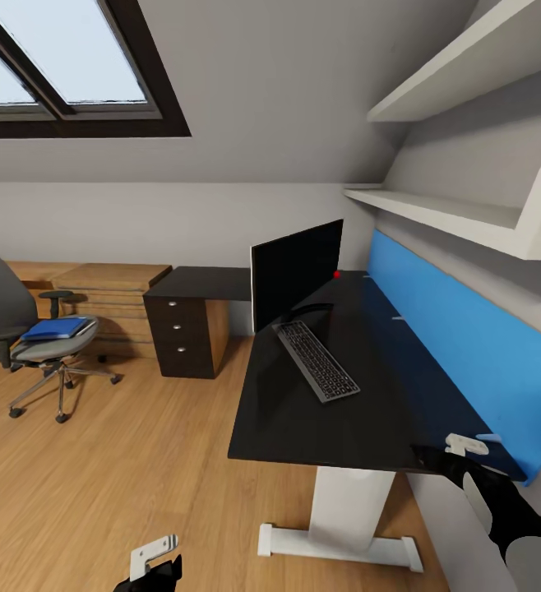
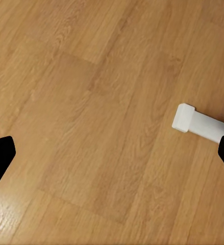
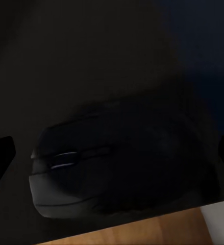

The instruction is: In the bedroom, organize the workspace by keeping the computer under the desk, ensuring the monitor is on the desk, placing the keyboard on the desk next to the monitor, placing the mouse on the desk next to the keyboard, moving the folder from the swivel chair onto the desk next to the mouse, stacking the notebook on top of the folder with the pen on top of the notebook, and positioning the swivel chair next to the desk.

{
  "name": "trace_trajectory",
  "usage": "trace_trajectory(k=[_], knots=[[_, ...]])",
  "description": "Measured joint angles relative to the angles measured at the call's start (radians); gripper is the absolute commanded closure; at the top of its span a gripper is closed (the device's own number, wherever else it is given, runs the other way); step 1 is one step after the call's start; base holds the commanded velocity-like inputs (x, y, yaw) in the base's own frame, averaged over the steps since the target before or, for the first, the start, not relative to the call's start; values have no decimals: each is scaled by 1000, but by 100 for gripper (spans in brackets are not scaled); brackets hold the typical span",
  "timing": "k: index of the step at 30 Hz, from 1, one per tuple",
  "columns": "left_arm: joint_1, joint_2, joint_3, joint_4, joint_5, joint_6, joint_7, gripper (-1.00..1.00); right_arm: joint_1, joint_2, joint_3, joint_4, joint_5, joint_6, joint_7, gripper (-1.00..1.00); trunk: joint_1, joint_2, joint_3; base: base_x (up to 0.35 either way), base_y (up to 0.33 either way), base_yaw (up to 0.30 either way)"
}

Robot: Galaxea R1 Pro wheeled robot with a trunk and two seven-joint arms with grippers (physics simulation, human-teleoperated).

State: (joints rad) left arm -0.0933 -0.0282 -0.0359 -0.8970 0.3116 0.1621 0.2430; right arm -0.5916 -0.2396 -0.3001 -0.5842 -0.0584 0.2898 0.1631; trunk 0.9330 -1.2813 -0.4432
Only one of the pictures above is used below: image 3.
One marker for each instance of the desk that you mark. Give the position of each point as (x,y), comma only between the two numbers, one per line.
(61,58)

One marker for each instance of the mouse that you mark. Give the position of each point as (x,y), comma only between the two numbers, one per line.
(119,157)

